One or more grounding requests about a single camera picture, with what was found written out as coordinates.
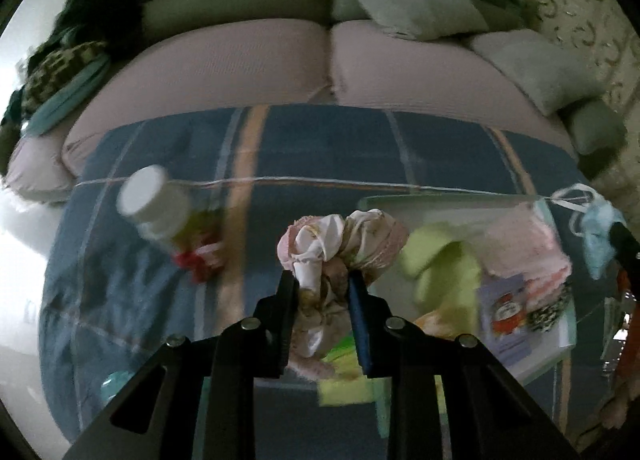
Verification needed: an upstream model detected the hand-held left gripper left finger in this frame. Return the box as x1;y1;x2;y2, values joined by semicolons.
62;270;301;460

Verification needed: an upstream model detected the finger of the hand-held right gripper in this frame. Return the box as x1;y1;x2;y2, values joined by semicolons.
609;221;640;266

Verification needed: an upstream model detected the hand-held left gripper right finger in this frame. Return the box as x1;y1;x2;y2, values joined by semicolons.
347;270;581;460

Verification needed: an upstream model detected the blue face mask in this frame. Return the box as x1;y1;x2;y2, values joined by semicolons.
552;183;622;281

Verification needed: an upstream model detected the pink white baby garment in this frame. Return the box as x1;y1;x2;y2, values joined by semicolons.
276;209;410;381

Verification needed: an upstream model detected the small leopard print cloth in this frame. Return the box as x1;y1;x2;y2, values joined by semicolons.
525;285;572;337

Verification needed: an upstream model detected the yellow green cloth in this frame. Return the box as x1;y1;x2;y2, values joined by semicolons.
400;222;483;331

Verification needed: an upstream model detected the pink white checked towel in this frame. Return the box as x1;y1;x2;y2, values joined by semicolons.
480;205;573;311

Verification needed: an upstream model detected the green edged shallow box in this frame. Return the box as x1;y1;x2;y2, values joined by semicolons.
357;192;576;386

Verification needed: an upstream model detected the bright yellow cloth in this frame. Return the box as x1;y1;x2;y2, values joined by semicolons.
317;335;383;408

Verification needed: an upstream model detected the small green cushion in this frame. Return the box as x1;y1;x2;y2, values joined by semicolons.
565;100;627;172

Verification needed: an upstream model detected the white packet red label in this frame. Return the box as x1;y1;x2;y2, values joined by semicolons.
477;274;535;367

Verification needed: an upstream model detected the white bottle red green label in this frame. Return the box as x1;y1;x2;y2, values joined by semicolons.
116;165;227;283

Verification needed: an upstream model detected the blue plaid blanket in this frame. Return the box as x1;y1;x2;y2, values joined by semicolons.
37;105;601;460

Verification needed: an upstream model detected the small teal round object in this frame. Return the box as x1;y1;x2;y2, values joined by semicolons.
101;370;135;405

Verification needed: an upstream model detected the light grey cushion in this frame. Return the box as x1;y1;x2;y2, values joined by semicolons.
470;30;604;117

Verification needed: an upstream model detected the teal cloth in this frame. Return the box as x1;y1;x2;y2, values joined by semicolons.
24;55;112;137

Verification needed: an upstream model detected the leopard print pillow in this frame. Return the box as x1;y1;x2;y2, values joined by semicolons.
21;40;109;108

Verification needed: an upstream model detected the dark clothes pile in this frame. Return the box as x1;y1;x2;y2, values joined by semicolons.
47;0;147;53

